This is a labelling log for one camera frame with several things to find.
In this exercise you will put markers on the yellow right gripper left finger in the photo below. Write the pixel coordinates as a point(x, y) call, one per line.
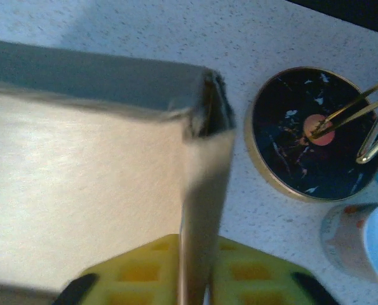
point(134, 273)

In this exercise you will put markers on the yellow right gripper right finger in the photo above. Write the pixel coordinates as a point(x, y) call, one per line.
point(255, 276)

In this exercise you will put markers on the brown cardboard box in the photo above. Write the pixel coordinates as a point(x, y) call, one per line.
point(96, 159)

